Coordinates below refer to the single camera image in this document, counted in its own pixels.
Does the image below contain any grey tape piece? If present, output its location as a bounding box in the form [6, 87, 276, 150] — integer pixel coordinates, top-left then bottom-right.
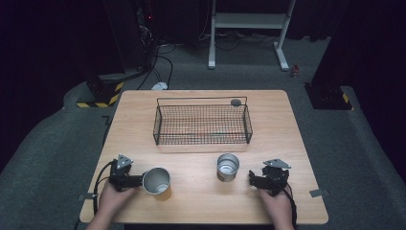
[308, 188, 331, 198]
[78, 193, 100, 202]

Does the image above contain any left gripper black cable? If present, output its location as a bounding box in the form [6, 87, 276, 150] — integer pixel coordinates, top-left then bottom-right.
[92, 160, 115, 216]

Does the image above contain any black yellow striped base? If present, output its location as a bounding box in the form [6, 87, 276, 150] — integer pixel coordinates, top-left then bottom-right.
[76, 74, 125, 109]
[304, 81, 354, 111]

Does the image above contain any black equipment rack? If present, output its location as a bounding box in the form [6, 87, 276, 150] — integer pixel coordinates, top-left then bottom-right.
[103, 0, 160, 74]

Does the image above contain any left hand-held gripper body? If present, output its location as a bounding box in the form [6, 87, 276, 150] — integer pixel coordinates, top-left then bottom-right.
[108, 153, 134, 193]

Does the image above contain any silver metal cup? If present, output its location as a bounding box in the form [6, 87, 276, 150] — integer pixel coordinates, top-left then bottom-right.
[215, 152, 240, 183]

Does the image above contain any person's left hand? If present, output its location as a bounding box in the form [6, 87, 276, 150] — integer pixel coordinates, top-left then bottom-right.
[98, 181, 138, 219]

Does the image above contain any black floor cable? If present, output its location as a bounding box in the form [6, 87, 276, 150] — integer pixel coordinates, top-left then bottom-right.
[136, 44, 175, 91]

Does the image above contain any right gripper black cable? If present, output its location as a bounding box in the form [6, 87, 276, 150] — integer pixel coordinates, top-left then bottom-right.
[283, 182, 299, 230]

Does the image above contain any orange cup with metal inside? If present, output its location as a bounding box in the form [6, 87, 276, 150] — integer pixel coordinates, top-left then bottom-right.
[141, 167, 172, 201]

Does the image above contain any white power adapter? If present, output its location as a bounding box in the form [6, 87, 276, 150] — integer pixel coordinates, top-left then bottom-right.
[150, 81, 169, 91]

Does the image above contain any white metal stand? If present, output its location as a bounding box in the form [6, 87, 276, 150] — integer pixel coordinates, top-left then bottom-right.
[207, 0, 297, 72]

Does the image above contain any floor cable bundle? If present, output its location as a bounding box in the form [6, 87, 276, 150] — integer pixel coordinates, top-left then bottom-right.
[198, 30, 280, 52]

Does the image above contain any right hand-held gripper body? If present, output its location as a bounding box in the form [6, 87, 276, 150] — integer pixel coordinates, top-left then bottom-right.
[261, 158, 292, 196]

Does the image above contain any person's right hand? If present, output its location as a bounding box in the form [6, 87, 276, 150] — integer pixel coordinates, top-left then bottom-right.
[257, 185, 293, 225]

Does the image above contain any black wire basket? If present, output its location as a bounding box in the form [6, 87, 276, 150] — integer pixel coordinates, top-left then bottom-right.
[152, 96, 254, 147]

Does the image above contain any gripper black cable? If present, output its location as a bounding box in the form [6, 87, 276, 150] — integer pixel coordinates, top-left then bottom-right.
[92, 160, 115, 216]
[283, 182, 299, 230]

